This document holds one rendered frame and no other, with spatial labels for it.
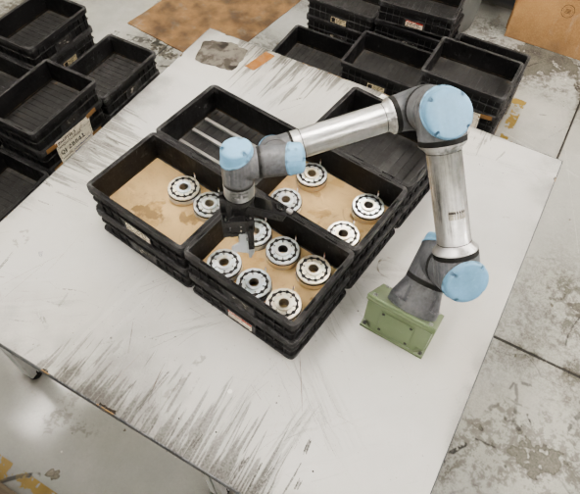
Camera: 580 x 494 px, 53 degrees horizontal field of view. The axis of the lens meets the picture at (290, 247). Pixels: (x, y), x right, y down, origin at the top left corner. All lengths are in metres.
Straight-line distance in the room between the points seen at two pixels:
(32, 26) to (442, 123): 2.45
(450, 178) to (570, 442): 1.49
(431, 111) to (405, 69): 1.80
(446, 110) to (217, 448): 1.04
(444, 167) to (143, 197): 0.98
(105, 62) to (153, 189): 1.39
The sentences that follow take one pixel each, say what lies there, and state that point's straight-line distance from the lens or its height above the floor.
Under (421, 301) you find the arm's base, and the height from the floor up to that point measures 0.90.
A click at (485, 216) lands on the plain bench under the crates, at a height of 0.70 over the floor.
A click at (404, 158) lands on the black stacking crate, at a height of 0.83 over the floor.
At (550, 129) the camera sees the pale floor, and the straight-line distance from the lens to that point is 3.65.
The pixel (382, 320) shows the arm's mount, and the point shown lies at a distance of 1.70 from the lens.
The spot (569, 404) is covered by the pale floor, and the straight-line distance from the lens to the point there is 2.70.
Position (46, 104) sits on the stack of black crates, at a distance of 2.89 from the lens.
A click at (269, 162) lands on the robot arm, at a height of 1.32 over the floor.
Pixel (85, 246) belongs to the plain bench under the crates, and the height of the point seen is 0.70.
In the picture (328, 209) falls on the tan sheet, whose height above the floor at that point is 0.83.
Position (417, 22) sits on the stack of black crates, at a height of 0.54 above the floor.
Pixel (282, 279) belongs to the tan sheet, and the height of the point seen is 0.83.
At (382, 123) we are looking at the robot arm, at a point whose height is 1.28.
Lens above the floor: 2.28
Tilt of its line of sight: 55 degrees down
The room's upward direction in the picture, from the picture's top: 2 degrees clockwise
